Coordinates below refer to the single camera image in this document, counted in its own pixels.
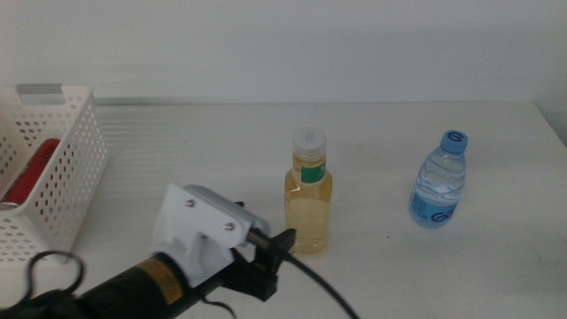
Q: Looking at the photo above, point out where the yellow tea bottle white cap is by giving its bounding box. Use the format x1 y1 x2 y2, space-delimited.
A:
284 127 333 256

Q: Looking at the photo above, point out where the small water bottle blue cap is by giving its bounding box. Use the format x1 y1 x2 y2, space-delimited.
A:
408 129 470 230

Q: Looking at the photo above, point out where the red soda can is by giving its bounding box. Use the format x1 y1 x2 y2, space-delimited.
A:
0 137 62 212

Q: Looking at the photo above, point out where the white perforated plastic basket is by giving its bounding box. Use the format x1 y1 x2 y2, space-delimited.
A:
0 83 110 267

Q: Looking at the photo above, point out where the thin black left arm wire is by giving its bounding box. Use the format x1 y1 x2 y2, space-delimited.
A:
198 295 238 319

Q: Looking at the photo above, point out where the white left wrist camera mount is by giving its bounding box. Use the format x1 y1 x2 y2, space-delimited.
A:
150 183 272 288

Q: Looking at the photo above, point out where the black left camera cable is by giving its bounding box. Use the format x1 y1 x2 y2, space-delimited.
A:
24 230 361 319

